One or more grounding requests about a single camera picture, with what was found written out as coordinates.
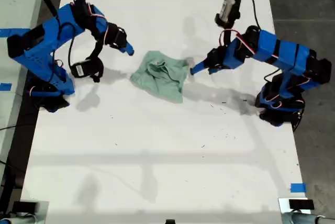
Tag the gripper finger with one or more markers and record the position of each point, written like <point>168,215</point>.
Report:
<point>215,70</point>
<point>127,48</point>
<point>199,67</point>

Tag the pale green T-shirt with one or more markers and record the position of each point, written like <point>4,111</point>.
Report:
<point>162,85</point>

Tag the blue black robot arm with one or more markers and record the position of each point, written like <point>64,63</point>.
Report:
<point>39,40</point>
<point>282,51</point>

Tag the long blue tape strip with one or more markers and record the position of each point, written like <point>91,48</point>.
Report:
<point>15,32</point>

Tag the small blue tape strip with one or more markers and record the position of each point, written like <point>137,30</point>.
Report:
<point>5,86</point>

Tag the blue tape square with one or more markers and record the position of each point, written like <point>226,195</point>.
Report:
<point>298,188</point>

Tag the silver metal plate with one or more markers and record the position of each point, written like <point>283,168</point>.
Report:
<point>283,208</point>

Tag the small black box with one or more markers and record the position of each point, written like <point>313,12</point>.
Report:
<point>24,206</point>
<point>301,204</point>

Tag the short black camera stalk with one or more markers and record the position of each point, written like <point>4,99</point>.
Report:
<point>230,30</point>
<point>96,50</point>

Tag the boxy black silver camera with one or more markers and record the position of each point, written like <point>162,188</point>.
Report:
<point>227,9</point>

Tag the small black mount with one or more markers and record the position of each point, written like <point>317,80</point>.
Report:
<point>170,221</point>

